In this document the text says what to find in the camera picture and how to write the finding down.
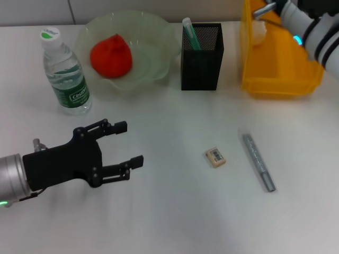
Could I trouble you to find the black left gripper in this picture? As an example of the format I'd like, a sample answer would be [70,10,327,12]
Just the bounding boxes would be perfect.
[22,119,145,193]

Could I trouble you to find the clear water bottle green label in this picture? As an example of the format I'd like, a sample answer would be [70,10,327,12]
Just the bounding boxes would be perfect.
[39,25,93,116]

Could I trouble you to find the red-orange fruit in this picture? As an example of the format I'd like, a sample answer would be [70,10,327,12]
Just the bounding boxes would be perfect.
[89,33,133,78]

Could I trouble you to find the beige eraser with barcode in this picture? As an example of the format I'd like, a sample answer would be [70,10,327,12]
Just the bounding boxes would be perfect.
[205,149,228,168]

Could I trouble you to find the mint green pen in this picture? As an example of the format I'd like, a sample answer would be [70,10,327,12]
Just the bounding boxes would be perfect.
[182,17,202,51]

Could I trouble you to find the white paper ball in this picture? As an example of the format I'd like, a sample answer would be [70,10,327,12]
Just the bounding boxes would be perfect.
[251,20,268,47]

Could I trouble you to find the pale green glass fruit plate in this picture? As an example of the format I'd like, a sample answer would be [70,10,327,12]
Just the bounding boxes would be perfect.
[76,10,179,93]

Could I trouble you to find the black mesh pen holder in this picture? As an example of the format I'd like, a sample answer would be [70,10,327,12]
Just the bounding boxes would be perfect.
[181,23,225,92]

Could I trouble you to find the grey pen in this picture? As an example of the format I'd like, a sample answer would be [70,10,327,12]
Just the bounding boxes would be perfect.
[242,133,277,193]

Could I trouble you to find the yellow plastic bin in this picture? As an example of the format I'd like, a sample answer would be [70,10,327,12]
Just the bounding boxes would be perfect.
[239,0,326,97]

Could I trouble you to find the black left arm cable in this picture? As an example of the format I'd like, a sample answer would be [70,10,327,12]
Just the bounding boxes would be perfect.
[17,188,45,202]

